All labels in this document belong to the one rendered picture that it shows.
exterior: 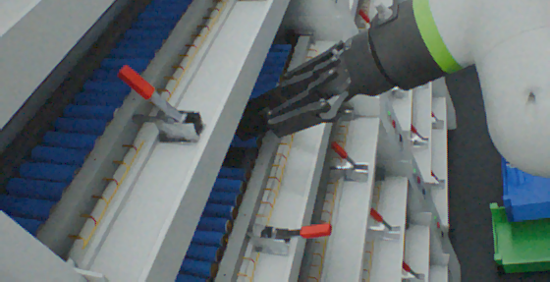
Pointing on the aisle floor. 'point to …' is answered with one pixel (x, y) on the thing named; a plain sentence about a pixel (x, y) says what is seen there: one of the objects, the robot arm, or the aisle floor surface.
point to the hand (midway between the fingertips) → (257, 115)
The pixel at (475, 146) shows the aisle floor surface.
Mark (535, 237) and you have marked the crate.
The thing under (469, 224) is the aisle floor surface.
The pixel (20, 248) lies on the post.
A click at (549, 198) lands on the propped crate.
